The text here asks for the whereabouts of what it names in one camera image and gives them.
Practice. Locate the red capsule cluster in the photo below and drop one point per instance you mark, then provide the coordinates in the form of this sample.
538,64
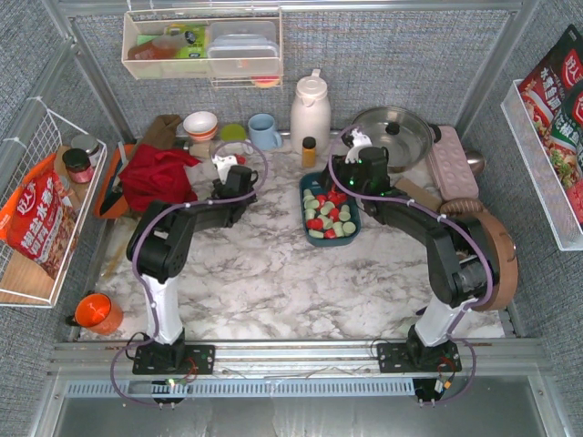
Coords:
337,198
314,223
334,214

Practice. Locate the cork mat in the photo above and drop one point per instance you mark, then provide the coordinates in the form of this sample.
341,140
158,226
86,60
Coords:
418,194

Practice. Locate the steel pot with lid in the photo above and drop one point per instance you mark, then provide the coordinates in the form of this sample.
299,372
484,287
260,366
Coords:
406,136

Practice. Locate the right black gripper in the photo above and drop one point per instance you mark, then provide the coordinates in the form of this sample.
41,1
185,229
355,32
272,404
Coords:
340,166

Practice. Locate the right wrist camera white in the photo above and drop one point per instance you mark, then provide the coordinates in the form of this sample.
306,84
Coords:
359,142

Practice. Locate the red cloth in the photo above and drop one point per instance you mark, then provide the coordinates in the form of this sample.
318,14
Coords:
156,174

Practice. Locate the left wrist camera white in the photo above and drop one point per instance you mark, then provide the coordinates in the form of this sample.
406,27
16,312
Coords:
223,165

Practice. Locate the blue mug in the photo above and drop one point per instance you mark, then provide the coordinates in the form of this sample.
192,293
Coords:
263,132

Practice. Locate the clear plastic containers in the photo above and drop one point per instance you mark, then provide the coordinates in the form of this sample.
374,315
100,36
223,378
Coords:
243,48

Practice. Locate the red capsule back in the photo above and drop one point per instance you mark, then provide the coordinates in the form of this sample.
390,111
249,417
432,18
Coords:
240,159

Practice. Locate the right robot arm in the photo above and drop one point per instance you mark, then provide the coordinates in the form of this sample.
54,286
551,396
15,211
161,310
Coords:
460,265

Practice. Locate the silver lid jar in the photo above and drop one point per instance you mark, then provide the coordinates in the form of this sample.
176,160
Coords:
89,144

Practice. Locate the green capsule mid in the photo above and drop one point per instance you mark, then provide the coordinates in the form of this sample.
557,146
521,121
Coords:
345,213

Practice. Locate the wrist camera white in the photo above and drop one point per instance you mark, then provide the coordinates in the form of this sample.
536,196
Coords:
223,165
359,142

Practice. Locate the round wooden board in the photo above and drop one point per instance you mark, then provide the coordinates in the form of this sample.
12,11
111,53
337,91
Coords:
504,248

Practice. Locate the glass spice jar lying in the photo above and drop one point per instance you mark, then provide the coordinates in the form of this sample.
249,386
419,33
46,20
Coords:
202,149

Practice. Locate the red capsule cluster front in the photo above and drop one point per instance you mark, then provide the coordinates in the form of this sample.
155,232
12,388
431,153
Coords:
314,223

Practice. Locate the right white rack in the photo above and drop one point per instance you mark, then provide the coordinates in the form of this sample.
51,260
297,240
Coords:
551,196

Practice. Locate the brown cloth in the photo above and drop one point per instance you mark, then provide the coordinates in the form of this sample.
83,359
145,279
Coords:
161,133

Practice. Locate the green capsule cluster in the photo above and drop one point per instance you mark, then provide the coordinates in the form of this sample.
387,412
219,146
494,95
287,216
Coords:
310,213
348,228

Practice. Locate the white thermos jug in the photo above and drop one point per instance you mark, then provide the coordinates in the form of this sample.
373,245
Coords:
311,113

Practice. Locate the white orange bowl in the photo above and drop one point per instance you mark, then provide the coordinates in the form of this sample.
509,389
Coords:
201,125

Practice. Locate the orange cup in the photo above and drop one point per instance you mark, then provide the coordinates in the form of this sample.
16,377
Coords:
98,313

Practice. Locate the pink egg tray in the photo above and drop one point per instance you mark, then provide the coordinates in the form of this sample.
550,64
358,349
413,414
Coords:
448,165

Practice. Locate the green lid white cup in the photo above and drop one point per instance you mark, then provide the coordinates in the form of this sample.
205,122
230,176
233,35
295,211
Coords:
236,139

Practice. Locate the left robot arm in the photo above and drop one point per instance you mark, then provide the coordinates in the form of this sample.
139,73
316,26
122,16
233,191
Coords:
159,247

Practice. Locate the wall wire basket top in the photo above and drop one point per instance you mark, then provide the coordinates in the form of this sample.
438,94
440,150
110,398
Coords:
147,53

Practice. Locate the orange spice bottle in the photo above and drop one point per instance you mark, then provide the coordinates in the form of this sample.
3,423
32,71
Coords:
308,152

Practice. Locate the orange tray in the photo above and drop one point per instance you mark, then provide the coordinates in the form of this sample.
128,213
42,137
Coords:
110,203

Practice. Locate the left wire basket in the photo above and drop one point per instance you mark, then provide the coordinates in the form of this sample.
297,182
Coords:
23,282

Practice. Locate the dark lid jar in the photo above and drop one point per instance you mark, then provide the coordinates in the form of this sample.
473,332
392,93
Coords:
78,165

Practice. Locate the teal storage basket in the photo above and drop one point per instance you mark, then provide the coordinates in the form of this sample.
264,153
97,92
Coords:
309,186

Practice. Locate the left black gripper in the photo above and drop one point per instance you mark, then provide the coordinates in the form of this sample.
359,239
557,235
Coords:
219,188

